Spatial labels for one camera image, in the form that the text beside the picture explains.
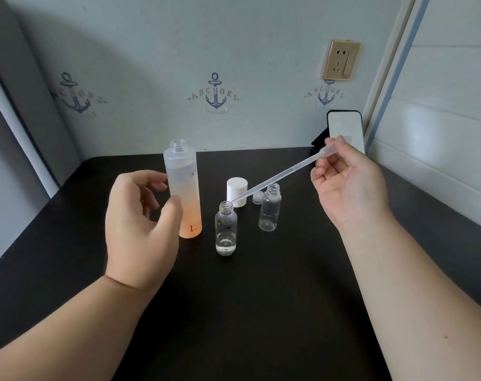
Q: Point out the person's right hand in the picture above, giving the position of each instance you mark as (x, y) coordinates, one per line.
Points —
(353, 190)

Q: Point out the person's left hand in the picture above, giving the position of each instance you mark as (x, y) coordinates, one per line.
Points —
(133, 238)

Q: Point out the person's right thumb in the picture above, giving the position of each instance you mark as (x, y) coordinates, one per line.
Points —
(349, 148)

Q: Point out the person's left middle finger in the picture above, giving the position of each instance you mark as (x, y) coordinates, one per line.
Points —
(152, 200)

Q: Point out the person's left thumb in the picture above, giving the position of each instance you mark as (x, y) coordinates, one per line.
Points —
(172, 214)

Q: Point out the clear plastic pipette dropper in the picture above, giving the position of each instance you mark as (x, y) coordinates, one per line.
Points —
(280, 174)

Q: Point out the person's right forearm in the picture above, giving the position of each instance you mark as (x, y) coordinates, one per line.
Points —
(419, 305)

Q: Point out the person's left forearm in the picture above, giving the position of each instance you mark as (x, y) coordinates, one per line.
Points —
(77, 329)

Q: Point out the black-framed smartphone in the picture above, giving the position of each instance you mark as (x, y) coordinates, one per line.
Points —
(345, 124)

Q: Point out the black phone stand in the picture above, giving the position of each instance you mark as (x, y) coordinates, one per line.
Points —
(320, 139)

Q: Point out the tall frosted orange gradient bottle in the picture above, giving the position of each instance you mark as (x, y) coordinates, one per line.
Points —
(183, 170)

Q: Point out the small clear bottle with liquid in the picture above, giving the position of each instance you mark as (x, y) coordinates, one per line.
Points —
(226, 230)

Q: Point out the white cylindrical bottle cap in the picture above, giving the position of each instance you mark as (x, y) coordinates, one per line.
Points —
(237, 188)

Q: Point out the small clear screw cap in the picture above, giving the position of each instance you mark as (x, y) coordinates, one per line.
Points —
(257, 198)

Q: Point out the small clear empty bottle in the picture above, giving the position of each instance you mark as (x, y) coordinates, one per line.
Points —
(270, 212)

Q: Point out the white panelled door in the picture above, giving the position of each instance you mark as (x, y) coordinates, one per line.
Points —
(442, 115)

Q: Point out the gold wall socket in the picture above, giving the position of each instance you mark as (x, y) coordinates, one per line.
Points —
(341, 60)

